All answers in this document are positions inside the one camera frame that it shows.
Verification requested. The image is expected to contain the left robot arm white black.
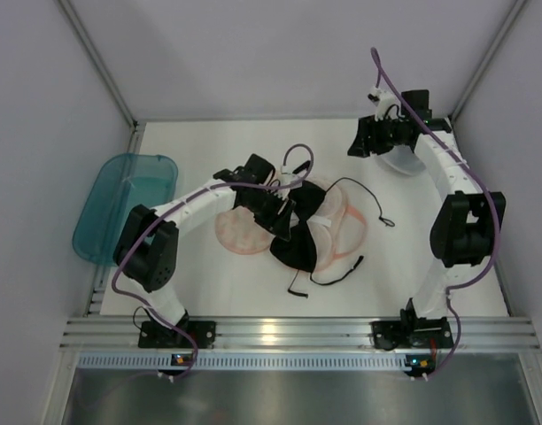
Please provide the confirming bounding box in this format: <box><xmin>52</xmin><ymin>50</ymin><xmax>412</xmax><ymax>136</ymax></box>
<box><xmin>111</xmin><ymin>154</ymin><xmax>307</xmax><ymax>336</ymax></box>

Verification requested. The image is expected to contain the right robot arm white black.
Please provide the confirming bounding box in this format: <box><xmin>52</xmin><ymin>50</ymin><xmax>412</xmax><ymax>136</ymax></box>
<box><xmin>348</xmin><ymin>87</ymin><xmax>507</xmax><ymax>333</ymax></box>

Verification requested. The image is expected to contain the teal plastic bin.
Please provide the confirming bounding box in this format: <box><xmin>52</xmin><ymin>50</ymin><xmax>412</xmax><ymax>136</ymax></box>
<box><xmin>72</xmin><ymin>153</ymin><xmax>178</xmax><ymax>267</ymax></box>

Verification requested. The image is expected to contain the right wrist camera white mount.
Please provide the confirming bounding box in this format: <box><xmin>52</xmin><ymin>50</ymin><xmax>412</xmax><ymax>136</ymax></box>
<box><xmin>368</xmin><ymin>87</ymin><xmax>400</xmax><ymax>121</ymax></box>

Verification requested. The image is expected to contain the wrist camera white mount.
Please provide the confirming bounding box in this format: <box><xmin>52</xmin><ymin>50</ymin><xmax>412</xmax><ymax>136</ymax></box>
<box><xmin>277</xmin><ymin>161</ymin><xmax>311</xmax><ymax>189</ymax></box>
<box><xmin>368</xmin><ymin>87</ymin><xmax>400</xmax><ymax>121</ymax></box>

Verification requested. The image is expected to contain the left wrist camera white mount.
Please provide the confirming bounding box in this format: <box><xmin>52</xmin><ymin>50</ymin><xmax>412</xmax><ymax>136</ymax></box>
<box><xmin>277</xmin><ymin>161</ymin><xmax>311</xmax><ymax>189</ymax></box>

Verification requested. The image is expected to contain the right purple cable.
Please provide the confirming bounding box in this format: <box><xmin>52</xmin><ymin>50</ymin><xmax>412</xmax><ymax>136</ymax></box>
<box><xmin>370</xmin><ymin>47</ymin><xmax>502</xmax><ymax>377</ymax></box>

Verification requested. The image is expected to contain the purple cable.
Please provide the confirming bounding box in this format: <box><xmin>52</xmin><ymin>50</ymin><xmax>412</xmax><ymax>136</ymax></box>
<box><xmin>370</xmin><ymin>47</ymin><xmax>502</xmax><ymax>377</ymax></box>
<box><xmin>111</xmin><ymin>143</ymin><xmax>315</xmax><ymax>380</ymax></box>

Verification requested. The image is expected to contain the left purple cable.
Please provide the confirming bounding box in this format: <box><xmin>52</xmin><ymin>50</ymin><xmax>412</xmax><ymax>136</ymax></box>
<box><xmin>111</xmin><ymin>143</ymin><xmax>315</xmax><ymax>380</ymax></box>

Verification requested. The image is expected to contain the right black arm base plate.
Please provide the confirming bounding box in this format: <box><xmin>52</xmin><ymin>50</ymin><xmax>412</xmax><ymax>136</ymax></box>
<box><xmin>372</xmin><ymin>318</ymin><xmax>453</xmax><ymax>351</ymax></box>

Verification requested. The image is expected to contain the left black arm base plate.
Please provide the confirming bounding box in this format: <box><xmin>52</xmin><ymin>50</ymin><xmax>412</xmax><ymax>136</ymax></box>
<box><xmin>137</xmin><ymin>320</ymin><xmax>216</xmax><ymax>349</ymax></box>

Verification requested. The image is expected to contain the aluminium mounting rail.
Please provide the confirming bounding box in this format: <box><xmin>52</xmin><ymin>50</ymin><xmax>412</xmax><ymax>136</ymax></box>
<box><xmin>59</xmin><ymin>315</ymin><xmax>540</xmax><ymax>353</ymax></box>

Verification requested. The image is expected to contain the white slotted cable duct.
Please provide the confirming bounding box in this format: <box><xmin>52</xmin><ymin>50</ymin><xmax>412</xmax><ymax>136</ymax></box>
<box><xmin>78</xmin><ymin>352</ymin><xmax>431</xmax><ymax>372</ymax></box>

